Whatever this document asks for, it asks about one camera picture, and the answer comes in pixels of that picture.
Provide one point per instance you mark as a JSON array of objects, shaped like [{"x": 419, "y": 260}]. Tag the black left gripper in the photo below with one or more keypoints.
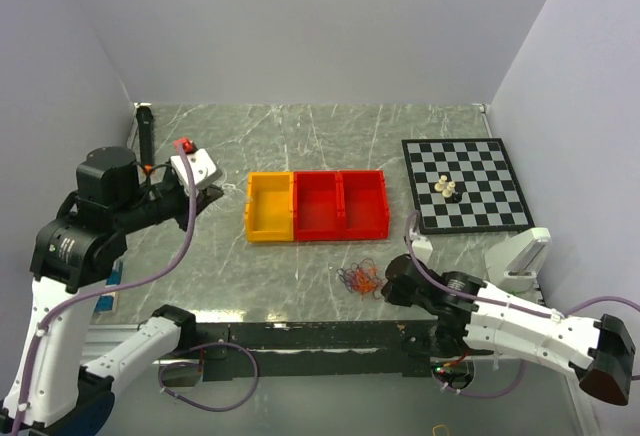
[{"x": 207, "y": 195}]

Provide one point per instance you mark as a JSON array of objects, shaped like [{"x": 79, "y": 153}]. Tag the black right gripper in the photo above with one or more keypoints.
[{"x": 389, "y": 291}]

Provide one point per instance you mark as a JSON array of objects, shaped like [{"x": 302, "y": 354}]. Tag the red plastic bin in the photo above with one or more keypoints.
[
  {"x": 318, "y": 212},
  {"x": 367, "y": 213}
]

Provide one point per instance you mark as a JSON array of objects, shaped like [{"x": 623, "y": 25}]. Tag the yellow plastic bin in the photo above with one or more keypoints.
[{"x": 268, "y": 214}]

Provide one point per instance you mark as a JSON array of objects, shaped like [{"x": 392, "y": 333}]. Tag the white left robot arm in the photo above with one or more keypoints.
[{"x": 54, "y": 392}]

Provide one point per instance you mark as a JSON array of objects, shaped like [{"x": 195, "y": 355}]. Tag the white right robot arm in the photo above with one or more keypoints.
[{"x": 475, "y": 315}]

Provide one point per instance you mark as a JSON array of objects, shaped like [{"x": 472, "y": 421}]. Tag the black marker orange cap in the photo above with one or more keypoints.
[{"x": 145, "y": 121}]

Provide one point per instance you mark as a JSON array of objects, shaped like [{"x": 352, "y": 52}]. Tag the black chess piece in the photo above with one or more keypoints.
[{"x": 456, "y": 197}]

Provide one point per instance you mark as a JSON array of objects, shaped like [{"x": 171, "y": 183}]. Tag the cream chess pawn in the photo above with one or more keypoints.
[{"x": 449, "y": 190}]

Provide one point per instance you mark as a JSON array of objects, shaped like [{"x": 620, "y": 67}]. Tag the cream chess piece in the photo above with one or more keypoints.
[{"x": 442, "y": 183}]

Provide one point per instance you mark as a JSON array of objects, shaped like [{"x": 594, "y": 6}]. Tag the white plastic stand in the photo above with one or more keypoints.
[{"x": 513, "y": 264}]

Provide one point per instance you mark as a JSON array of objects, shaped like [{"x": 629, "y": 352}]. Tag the blue white block stack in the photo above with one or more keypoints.
[{"x": 107, "y": 302}]

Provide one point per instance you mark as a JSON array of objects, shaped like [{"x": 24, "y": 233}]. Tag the black white chessboard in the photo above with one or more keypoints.
[{"x": 492, "y": 201}]

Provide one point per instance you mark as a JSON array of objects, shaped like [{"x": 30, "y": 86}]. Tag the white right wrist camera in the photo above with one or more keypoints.
[{"x": 422, "y": 248}]

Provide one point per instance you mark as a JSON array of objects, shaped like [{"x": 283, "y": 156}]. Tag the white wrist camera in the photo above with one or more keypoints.
[
  {"x": 205, "y": 171},
  {"x": 422, "y": 248}
]

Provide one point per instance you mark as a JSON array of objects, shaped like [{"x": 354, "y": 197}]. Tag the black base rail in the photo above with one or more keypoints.
[{"x": 405, "y": 347}]

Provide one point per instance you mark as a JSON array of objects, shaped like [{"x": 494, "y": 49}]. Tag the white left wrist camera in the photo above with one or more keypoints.
[{"x": 205, "y": 171}]

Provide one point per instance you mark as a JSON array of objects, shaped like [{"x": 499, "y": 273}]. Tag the aluminium frame rail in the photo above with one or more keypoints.
[{"x": 112, "y": 340}]

